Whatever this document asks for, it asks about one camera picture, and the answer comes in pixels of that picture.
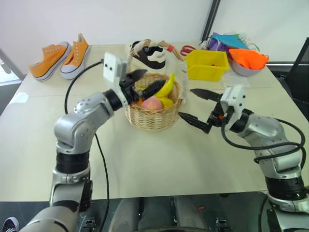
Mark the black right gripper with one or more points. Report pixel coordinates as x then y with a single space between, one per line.
215 118

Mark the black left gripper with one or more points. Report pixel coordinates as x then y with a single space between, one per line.
126 85

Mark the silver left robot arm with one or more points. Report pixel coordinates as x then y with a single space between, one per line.
77 128

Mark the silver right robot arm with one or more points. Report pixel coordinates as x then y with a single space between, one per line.
270 130

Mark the yellow banana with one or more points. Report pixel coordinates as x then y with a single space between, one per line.
166 88

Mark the orange fruit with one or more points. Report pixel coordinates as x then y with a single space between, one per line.
138 101

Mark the pink peach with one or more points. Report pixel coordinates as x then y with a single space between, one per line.
152 103

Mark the white and black sneaker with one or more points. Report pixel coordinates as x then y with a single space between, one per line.
157 59

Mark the yellow lemon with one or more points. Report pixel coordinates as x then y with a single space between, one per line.
167 102

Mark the yellow plastic bin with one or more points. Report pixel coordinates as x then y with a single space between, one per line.
205 68

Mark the grey bowl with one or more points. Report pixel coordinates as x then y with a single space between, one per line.
241 70

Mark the purple cloth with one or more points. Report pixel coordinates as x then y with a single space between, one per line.
217 44

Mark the orange cloth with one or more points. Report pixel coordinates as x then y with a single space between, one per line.
248 58

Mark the teal cloth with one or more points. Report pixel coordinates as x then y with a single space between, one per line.
229 39

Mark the orange canvas sneaker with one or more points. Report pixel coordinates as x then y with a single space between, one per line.
49 60
76 58

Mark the black upright pole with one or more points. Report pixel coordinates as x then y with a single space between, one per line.
210 19

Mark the black mesh chair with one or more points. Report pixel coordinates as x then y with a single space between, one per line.
300 72

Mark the grey rounded shape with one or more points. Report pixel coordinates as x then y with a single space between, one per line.
125 215
190 213

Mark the white paper tag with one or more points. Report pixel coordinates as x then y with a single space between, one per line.
21 97

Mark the black and white shoe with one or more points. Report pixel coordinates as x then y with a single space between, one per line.
10 224

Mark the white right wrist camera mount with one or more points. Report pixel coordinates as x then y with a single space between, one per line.
234 100

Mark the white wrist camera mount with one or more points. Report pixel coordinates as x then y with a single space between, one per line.
111 68
234 100

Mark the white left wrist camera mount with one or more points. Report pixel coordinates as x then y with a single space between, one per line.
111 68

